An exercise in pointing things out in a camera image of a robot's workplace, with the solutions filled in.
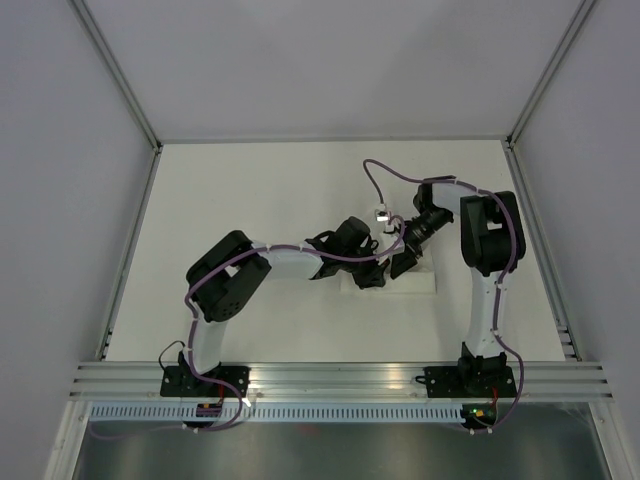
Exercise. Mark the white cloth napkin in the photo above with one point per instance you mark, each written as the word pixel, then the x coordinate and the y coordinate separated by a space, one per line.
pixel 413 282

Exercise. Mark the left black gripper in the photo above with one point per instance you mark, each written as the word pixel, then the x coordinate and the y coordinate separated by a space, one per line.
pixel 375 275

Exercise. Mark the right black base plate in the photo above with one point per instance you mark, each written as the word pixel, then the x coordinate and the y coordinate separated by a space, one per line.
pixel 450 382

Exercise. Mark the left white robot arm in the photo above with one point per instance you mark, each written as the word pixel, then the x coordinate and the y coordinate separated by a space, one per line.
pixel 225 278

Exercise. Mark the front aluminium rail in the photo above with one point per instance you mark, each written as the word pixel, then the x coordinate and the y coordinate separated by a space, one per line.
pixel 360 382

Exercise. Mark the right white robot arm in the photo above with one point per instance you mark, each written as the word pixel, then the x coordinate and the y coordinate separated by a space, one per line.
pixel 492 243

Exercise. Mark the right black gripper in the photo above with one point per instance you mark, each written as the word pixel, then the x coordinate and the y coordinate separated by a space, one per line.
pixel 403 262

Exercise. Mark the white slotted cable duct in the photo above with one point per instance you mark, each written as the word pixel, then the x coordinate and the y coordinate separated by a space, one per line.
pixel 280 412

